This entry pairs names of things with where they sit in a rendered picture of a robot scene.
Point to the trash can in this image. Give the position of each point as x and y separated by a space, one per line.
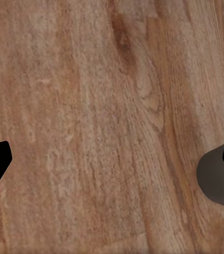
210 175

